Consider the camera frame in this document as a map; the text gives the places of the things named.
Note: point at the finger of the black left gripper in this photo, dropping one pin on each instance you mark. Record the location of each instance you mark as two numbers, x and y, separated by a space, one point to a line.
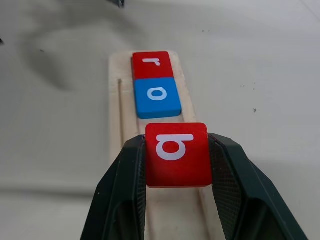
1 41
118 2

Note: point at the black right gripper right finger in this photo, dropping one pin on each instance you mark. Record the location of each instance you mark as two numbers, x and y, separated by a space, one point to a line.
240 190

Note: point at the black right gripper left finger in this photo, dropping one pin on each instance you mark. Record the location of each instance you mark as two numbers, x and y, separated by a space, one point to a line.
117 190

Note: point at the red letter b block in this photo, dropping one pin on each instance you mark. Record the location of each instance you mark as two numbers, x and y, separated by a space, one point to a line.
178 170

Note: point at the light wooden letter tray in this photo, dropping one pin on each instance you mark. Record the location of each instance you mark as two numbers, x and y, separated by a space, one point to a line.
125 120

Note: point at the red letter r block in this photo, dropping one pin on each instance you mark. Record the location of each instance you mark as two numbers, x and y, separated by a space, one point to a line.
152 65

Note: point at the blue letter o block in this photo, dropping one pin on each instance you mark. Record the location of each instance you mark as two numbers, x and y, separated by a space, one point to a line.
157 100

